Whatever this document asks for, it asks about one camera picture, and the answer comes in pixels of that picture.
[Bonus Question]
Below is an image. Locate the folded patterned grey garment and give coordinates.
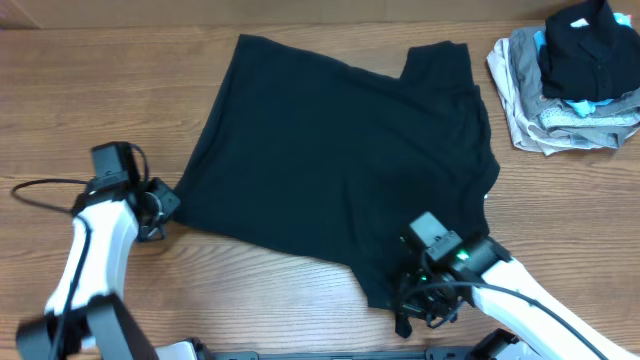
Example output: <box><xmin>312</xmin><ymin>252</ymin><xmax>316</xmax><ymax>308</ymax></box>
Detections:
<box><xmin>534</xmin><ymin>103</ymin><xmax>639</xmax><ymax>129</ymax></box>

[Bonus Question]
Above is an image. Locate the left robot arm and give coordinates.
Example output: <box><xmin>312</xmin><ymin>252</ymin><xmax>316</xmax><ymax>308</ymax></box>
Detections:
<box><xmin>16</xmin><ymin>142</ymin><xmax>210</xmax><ymax>360</ymax></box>

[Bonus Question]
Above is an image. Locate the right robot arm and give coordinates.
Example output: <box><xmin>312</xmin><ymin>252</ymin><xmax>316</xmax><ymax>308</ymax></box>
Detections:
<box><xmin>393</xmin><ymin>212</ymin><xmax>635</xmax><ymax>359</ymax></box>

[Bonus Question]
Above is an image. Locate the folded beige garment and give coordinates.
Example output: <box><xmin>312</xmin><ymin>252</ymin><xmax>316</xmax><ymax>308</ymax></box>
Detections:
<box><xmin>486</xmin><ymin>38</ymin><xmax>620</xmax><ymax>156</ymax></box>

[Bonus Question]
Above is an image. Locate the folded light blue garment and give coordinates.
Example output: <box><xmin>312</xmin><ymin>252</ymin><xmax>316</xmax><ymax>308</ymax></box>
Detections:
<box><xmin>533</xmin><ymin>13</ymin><xmax>632</xmax><ymax>117</ymax></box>

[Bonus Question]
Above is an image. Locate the black t-shirt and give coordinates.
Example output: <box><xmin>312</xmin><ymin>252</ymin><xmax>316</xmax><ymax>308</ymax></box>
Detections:
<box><xmin>174</xmin><ymin>35</ymin><xmax>500</xmax><ymax>313</ymax></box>

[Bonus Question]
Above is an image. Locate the folded black shirt on pile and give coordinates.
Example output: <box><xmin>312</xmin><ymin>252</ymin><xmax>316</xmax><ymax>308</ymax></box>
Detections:
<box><xmin>539</xmin><ymin>0</ymin><xmax>639</xmax><ymax>102</ymax></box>

